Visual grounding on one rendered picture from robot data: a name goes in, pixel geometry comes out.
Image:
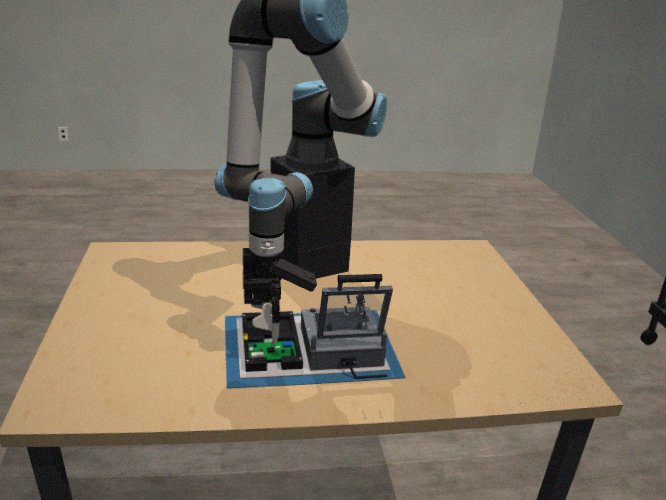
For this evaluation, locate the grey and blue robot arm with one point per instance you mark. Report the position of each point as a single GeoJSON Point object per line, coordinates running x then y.
{"type": "Point", "coordinates": [355, 109]}

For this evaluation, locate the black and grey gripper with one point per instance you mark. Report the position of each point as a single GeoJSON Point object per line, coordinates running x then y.
{"type": "Point", "coordinates": [263, 290]}

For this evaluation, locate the green circuit board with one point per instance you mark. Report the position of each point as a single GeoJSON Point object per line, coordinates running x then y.
{"type": "Point", "coordinates": [265, 349]}

